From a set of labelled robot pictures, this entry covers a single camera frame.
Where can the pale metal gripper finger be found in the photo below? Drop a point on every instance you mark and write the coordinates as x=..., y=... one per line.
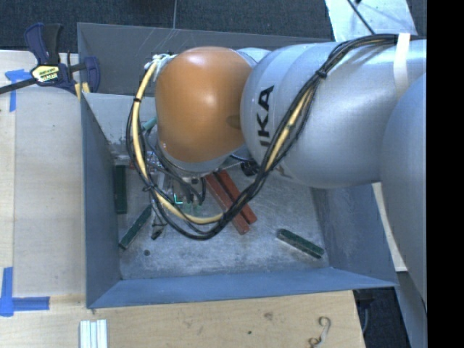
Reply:
x=158, y=227

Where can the dark green flat block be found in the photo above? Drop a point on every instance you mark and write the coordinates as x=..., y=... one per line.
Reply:
x=136, y=227
x=121, y=190
x=301, y=243

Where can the red-brown flat block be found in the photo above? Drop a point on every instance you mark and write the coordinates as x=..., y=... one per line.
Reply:
x=242, y=203
x=226, y=205

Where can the grey metal bin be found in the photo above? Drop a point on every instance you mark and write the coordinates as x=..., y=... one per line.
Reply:
x=224, y=259

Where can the pale wood flat board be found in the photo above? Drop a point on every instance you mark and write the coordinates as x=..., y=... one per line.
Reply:
x=47, y=194

